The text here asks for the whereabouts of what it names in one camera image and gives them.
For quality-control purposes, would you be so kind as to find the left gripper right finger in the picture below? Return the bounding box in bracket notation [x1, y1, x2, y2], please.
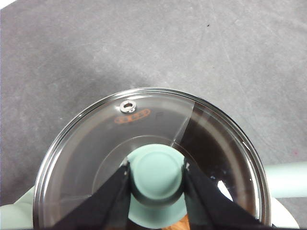
[183, 162, 271, 230]

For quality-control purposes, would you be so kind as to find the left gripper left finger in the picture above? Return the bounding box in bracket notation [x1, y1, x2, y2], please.
[54, 160, 131, 230]

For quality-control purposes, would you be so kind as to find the brown potato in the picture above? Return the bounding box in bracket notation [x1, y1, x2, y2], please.
[175, 213, 191, 230]

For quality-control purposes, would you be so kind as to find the glass lid with green knob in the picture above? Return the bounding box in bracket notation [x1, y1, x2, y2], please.
[33, 87, 272, 230]

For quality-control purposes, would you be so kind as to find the mint green griddle cover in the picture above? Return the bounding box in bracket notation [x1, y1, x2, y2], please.
[0, 186, 37, 230]

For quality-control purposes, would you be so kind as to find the mint green handled pot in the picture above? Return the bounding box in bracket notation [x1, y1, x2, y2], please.
[263, 161, 307, 200]

